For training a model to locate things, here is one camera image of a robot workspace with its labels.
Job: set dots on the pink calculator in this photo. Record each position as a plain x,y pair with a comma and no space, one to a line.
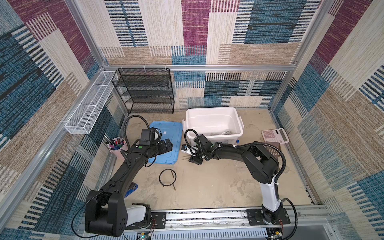
276,136

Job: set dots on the aluminium front rail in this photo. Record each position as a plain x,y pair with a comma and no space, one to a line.
307,223

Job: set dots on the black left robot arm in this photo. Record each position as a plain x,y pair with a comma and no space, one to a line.
105,211

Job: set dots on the black wire shelf rack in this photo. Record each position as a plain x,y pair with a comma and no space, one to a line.
145,90

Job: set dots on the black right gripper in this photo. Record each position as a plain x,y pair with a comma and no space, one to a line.
195,160

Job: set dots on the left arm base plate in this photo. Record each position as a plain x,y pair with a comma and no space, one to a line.
155,220

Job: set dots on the white plastic storage box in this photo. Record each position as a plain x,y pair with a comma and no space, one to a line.
211,122

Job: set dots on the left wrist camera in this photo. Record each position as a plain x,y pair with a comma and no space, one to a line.
149,137

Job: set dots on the white mesh wall basket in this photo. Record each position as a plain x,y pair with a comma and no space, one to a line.
87,112

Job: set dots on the brown slotted scoop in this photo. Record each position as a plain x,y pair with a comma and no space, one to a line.
277,145

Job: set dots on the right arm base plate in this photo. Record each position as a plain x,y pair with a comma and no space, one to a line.
260,217

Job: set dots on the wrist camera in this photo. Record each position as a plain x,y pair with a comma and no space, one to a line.
189,150
149,137

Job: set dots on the blue black device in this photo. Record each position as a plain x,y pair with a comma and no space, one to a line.
132,188

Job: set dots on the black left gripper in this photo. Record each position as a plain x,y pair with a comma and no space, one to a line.
163,149

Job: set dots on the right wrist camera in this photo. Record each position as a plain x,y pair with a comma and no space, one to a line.
189,150

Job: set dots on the pink pen cup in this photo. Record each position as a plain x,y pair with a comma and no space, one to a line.
116,145

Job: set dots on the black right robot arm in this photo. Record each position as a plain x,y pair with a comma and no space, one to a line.
265,162

